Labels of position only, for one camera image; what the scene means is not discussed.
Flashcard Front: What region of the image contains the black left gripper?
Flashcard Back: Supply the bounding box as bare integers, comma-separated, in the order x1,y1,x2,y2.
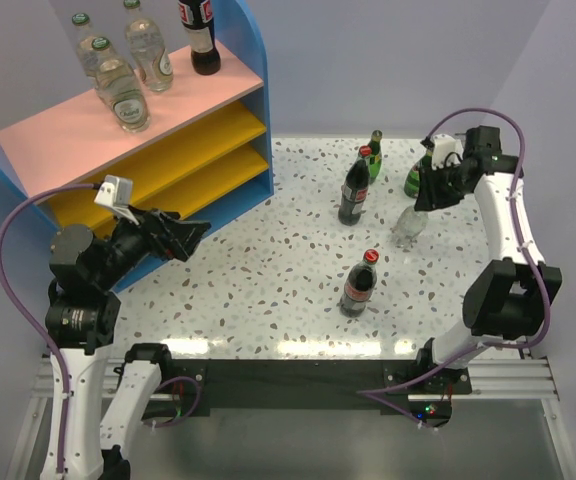
94,201,210,288

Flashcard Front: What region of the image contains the clear soda bottle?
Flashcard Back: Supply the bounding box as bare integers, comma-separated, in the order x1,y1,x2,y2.
71,12,103,99
91,37,150,132
391,205,429,248

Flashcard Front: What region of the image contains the cola bottle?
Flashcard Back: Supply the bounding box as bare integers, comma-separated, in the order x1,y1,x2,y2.
338,145,372,226
339,249,379,318

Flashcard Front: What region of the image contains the clear soda bottle shelved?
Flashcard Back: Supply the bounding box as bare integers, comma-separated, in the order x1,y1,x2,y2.
122,0,174,93

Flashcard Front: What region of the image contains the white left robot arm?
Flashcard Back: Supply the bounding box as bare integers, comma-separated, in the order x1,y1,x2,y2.
40,209,211,479

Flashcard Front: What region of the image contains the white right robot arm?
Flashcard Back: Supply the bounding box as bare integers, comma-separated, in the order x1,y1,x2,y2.
405,125,562,393

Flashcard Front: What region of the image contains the blue shelf with coloured boards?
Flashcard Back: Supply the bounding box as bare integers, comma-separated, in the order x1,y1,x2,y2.
0,1,273,228

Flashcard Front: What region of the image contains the green glass bottle right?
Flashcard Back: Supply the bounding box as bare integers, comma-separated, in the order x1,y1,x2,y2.
403,139,434,198

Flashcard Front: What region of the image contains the green glass bottle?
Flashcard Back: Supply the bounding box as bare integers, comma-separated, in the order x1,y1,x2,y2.
403,139,434,198
368,130,383,183

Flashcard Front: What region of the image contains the green glass bottle left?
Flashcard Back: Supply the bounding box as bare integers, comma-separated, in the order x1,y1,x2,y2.
368,130,383,183

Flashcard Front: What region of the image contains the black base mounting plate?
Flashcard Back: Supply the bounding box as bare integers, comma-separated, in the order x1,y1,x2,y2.
124,343,472,427

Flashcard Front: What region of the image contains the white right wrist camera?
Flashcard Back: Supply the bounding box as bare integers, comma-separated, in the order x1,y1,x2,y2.
430,134,463,170

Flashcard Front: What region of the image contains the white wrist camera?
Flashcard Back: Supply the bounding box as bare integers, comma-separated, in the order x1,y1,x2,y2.
430,134,463,170
94,175,139,225

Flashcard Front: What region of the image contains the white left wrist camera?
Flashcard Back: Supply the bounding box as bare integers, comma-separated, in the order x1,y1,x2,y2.
94,175,139,225

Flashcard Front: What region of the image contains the aluminium rail frame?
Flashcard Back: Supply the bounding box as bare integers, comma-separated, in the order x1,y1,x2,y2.
8,344,576,479

